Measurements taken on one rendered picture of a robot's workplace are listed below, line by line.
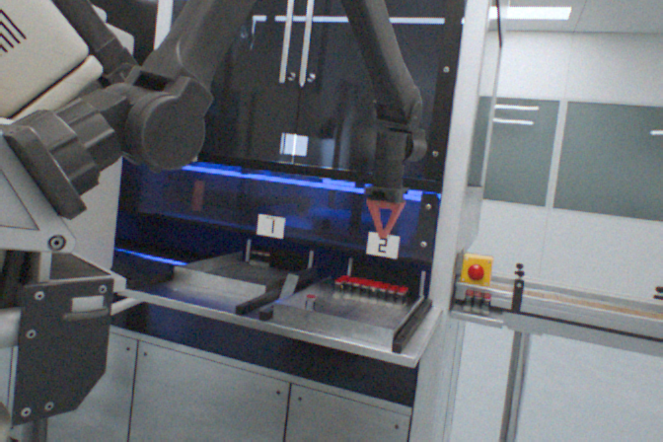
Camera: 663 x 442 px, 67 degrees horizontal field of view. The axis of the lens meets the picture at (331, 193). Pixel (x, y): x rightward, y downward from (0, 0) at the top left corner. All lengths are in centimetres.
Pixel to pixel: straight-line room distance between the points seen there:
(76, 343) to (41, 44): 35
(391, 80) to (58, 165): 58
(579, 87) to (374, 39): 530
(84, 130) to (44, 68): 16
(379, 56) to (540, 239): 521
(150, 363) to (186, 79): 137
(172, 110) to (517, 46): 571
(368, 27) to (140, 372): 138
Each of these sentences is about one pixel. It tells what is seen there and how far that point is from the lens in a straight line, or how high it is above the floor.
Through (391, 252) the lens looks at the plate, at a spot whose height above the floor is 101.
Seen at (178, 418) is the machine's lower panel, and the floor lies 36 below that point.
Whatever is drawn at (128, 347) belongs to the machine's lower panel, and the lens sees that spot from 185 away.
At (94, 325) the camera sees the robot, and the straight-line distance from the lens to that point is 70.
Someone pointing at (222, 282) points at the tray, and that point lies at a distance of 128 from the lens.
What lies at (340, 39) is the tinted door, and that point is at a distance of 147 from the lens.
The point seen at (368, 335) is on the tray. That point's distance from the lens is 103.
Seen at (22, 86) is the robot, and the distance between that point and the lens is 65.
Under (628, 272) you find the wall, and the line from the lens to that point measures 610.
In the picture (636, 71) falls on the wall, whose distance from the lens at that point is 617.
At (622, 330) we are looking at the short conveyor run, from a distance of 151.
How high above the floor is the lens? 121
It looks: 3 degrees down
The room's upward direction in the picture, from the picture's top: 7 degrees clockwise
